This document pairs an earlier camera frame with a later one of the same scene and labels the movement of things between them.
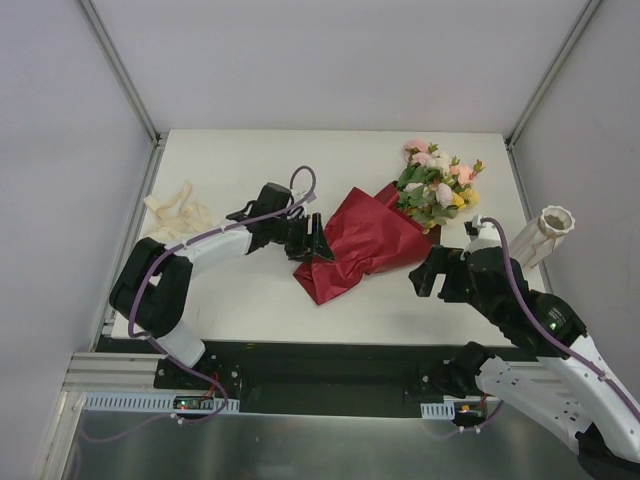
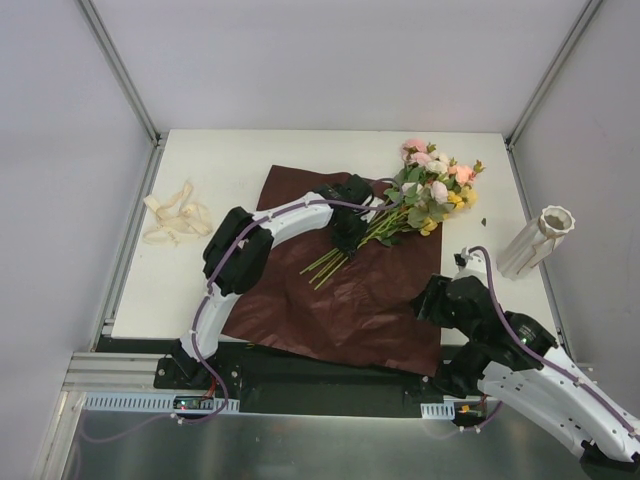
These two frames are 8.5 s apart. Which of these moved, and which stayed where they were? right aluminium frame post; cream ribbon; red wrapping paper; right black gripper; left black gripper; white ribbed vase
Moved: red wrapping paper; right black gripper; left black gripper
Stayed: cream ribbon; white ribbed vase; right aluminium frame post
